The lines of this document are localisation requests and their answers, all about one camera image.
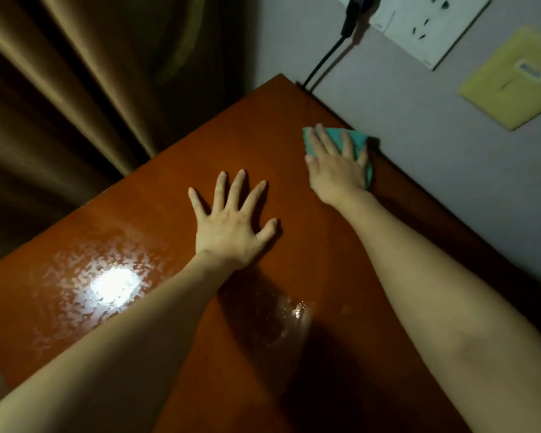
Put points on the person's right hand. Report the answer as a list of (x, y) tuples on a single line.
[(336, 174)]

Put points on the person's left hand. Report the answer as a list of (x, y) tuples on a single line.
[(225, 230)]

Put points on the teal cleaning cloth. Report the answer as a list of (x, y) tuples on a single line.
[(359, 139)]

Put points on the person's right forearm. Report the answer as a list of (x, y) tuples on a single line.
[(460, 302)]

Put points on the person's left forearm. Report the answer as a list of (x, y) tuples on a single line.
[(99, 356)]

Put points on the reddish wooden desk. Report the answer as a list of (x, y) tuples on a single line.
[(117, 230)]

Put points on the brown curtain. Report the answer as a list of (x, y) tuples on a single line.
[(72, 85)]

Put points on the white wall outlet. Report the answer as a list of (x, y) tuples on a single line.
[(433, 27)]

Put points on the yellow wall sticker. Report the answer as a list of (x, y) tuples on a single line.
[(514, 78)]

